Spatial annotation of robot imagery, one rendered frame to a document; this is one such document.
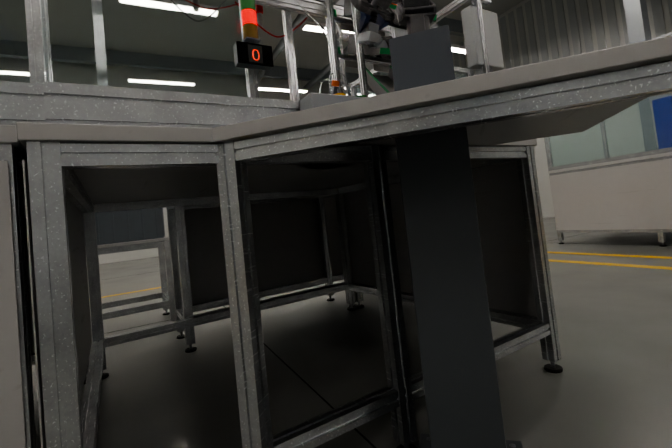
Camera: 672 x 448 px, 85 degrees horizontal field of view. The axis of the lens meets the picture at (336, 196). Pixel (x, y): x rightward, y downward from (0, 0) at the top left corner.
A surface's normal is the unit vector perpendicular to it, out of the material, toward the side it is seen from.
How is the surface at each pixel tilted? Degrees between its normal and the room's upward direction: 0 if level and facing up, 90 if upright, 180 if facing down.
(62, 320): 90
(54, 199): 90
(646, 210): 90
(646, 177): 90
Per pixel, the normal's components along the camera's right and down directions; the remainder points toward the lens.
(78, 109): 0.51, -0.10
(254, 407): -0.30, -0.01
